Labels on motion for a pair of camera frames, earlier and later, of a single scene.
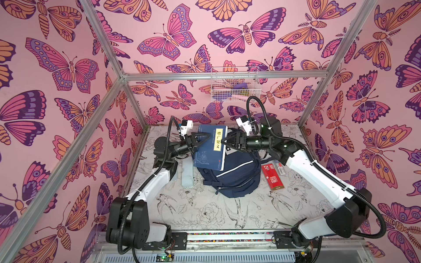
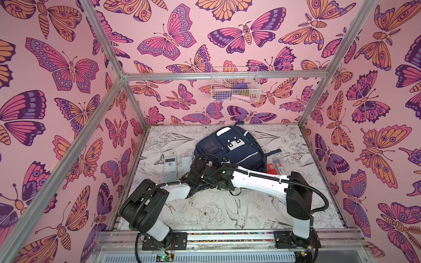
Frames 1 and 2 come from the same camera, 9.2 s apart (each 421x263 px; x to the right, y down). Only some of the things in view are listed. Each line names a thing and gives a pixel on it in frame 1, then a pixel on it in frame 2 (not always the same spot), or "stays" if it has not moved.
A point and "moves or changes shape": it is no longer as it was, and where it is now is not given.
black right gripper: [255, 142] → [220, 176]
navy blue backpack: [240, 175] moves or changes shape
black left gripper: [196, 149] → [210, 186]
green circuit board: [164, 257] stays
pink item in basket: [239, 97] stays
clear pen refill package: [280, 167] stays
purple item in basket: [240, 86] stays
